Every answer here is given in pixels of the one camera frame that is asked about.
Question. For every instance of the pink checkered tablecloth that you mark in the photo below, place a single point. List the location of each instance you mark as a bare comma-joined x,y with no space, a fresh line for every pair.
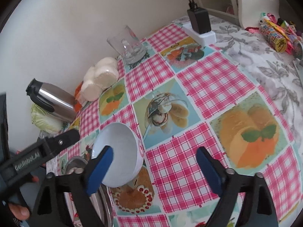
170,190

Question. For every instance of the smartphone on stand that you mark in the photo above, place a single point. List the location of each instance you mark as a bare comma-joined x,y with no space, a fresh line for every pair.
299,68

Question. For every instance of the black power adapter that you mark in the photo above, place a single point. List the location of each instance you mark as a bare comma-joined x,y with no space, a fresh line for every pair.
199,20

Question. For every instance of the stainless steel thermos jug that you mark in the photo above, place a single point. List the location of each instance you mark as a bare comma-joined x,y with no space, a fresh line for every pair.
53,100

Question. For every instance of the person's left hand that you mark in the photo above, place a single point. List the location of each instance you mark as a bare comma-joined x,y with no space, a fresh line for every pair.
20,212

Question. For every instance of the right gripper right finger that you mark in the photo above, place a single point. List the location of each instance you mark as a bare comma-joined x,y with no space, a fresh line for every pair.
257,208

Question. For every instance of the colourful candy tube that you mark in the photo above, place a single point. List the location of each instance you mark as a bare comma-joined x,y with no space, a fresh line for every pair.
273,37

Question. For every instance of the large white bowl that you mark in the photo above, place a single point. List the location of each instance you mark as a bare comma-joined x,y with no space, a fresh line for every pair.
127,153

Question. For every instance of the orange snack packet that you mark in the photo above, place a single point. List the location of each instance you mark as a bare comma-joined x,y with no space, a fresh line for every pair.
80,100

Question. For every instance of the white wooden chair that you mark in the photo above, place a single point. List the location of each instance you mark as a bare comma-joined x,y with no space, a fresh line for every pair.
244,13

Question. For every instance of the napa cabbage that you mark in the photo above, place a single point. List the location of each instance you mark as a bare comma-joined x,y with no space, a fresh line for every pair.
45,121

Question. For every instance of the clear glass mug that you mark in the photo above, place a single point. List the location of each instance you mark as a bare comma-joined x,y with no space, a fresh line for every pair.
126,43

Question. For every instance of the pile of colourful sweets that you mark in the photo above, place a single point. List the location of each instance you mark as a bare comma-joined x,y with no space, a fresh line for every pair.
294,41

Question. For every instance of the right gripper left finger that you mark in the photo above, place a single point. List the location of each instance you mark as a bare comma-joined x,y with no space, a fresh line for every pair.
50,207

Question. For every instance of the bag of white buns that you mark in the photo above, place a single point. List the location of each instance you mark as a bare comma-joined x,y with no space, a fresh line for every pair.
98,78

